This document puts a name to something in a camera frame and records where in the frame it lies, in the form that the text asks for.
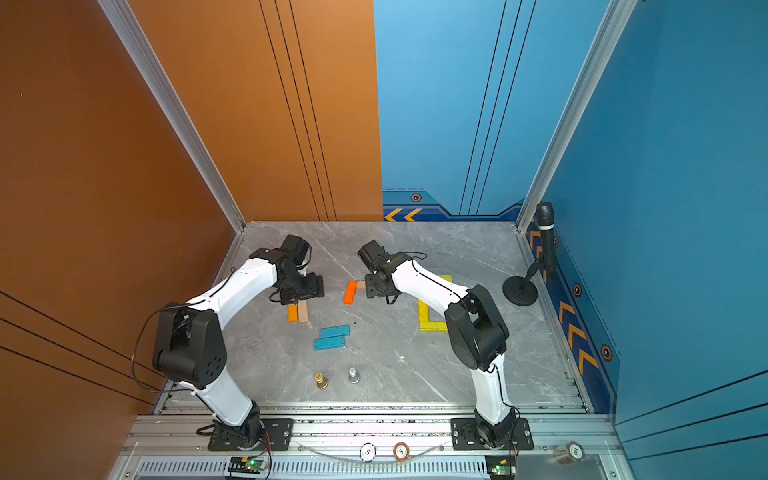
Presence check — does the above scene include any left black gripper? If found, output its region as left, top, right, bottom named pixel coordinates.
left=282, top=272, right=328, bottom=305

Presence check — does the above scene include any pale cream wooden block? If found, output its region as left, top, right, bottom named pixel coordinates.
left=297, top=301, right=309, bottom=324

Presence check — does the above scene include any amber orange block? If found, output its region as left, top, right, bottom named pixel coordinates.
left=287, top=304, right=299, bottom=323

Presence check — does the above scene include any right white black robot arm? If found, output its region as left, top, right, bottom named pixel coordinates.
left=358, top=240, right=519, bottom=449

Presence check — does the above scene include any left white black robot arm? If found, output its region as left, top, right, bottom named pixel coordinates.
left=152, top=235, right=324, bottom=450

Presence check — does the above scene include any silver weight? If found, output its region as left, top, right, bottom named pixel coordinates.
left=348, top=367, right=360, bottom=384

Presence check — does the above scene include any brass weight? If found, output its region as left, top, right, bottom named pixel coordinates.
left=314, top=372, right=328, bottom=389

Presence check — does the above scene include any white round dial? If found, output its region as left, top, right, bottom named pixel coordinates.
left=359, top=443, right=376, bottom=463

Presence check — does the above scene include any copper round dial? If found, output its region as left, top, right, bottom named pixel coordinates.
left=393, top=442, right=410, bottom=462

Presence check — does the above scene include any left green circuit board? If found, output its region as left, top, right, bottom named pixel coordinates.
left=225, top=456, right=271, bottom=479

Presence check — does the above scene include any green circuit board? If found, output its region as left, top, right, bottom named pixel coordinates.
left=484, top=456, right=517, bottom=480
left=225, top=456, right=271, bottom=479

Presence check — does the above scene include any black microphone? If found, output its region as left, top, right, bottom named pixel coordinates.
left=536, top=202, right=557, bottom=278

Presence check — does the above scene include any right green circuit board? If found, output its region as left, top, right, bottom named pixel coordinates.
left=484, top=456, right=517, bottom=480

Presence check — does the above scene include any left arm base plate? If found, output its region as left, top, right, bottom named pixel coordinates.
left=198, top=418, right=294, bottom=452

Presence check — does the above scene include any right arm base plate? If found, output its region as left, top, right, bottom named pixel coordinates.
left=450, top=418, right=535, bottom=451

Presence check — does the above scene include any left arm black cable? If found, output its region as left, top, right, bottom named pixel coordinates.
left=130, top=302, right=193, bottom=394

